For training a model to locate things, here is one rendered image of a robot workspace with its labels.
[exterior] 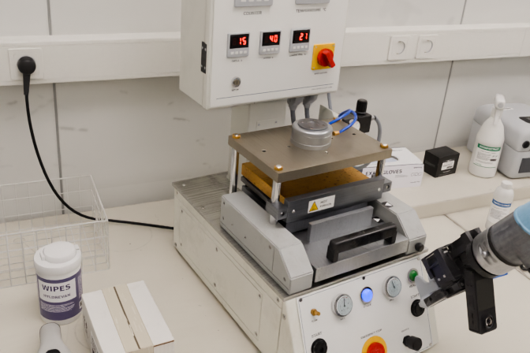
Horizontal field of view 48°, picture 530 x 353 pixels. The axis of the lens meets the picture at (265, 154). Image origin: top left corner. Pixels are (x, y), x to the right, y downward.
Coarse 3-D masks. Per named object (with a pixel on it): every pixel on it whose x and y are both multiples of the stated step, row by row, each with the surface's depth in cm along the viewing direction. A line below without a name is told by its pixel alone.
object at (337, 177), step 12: (252, 168) 120; (348, 168) 123; (252, 180) 119; (264, 180) 115; (300, 180) 117; (312, 180) 117; (324, 180) 117; (336, 180) 118; (348, 180) 118; (264, 192) 116; (288, 192) 112; (300, 192) 112
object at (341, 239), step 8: (384, 224) 111; (392, 224) 111; (360, 232) 108; (368, 232) 108; (376, 232) 109; (384, 232) 110; (392, 232) 111; (336, 240) 105; (344, 240) 105; (352, 240) 106; (360, 240) 107; (368, 240) 108; (376, 240) 109; (392, 240) 112; (328, 248) 106; (336, 248) 104; (344, 248) 105; (352, 248) 107; (328, 256) 106; (336, 256) 105
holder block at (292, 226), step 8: (248, 192) 122; (256, 200) 119; (264, 208) 117; (344, 208) 118; (352, 208) 120; (320, 216) 116; (328, 216) 117; (288, 224) 112; (296, 224) 113; (304, 224) 114
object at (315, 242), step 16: (368, 208) 116; (320, 224) 110; (336, 224) 112; (352, 224) 115; (368, 224) 118; (304, 240) 111; (320, 240) 112; (384, 240) 113; (400, 240) 114; (320, 256) 107; (352, 256) 108; (368, 256) 110; (384, 256) 113; (320, 272) 104; (336, 272) 107
